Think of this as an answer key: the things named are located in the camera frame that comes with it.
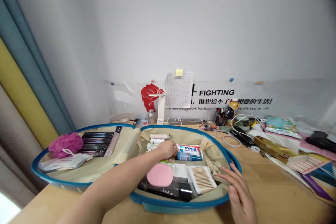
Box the silver metal bottle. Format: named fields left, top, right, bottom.
left=147, top=108, right=156, bottom=125

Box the gold foil packet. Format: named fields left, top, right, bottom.
left=253, top=135, right=299, bottom=165

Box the red fist wall sticker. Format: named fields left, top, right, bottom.
left=140, top=83, right=165, bottom=114

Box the black flat pouch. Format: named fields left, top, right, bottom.
left=137, top=176, right=194, bottom=202

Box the pile of papers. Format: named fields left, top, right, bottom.
left=246, top=119, right=336, bottom=206

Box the blue mouthwash bottle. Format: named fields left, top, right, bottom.
left=176, top=144, right=203, bottom=162

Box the yellow-capped drink bottle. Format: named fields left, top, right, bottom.
left=226, top=98, right=240, bottom=126

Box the person's right hand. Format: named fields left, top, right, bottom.
left=217, top=162, right=260, bottom=224

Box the clear packet of white pads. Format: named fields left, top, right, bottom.
left=37, top=153, right=94, bottom=174

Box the clear box of cotton swabs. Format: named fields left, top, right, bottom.
left=187, top=166, right=218, bottom=195

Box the clear plastic container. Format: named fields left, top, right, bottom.
left=111, top=112, right=133, bottom=124

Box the green and white cup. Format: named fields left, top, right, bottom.
left=233, top=117, right=252, bottom=132

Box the pen holder with pens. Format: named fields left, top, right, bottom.
left=215, top=107, right=230, bottom=127

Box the black stapler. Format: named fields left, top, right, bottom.
left=230, top=127, right=257, bottom=148

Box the white small bottle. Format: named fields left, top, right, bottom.
left=146, top=138, right=164, bottom=152

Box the blue yellow and grey curtain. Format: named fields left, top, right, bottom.
left=0, top=0, right=77, bottom=210

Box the white charger cable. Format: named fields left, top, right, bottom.
left=166, top=115, right=182, bottom=125

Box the black toothbrush pack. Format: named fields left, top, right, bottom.
left=78, top=126, right=123, bottom=158

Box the pink round sponge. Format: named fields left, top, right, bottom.
left=146, top=163, right=174, bottom=188

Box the colourful printed packet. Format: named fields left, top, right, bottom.
left=264, top=114, right=303, bottom=138

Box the white folding desk lamp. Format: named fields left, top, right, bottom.
left=148, top=93, right=167, bottom=125

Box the printed paper sheet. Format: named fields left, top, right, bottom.
left=164, top=71, right=195, bottom=109

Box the red-bordered label sheet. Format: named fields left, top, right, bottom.
left=287, top=154, right=332, bottom=175

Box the purple bath loofah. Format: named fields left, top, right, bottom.
left=48, top=132, right=84, bottom=159

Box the person's left hand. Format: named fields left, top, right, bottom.
left=156, top=140, right=180, bottom=160

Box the black lettering wall sticker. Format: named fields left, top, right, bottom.
left=168, top=84, right=273, bottom=112

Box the purple folder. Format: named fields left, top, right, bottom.
left=299, top=171, right=334, bottom=201

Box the blue-rimmed open toiletry case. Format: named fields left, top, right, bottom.
left=31, top=123, right=243, bottom=215

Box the grey power strip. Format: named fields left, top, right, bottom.
left=168, top=118, right=203, bottom=126

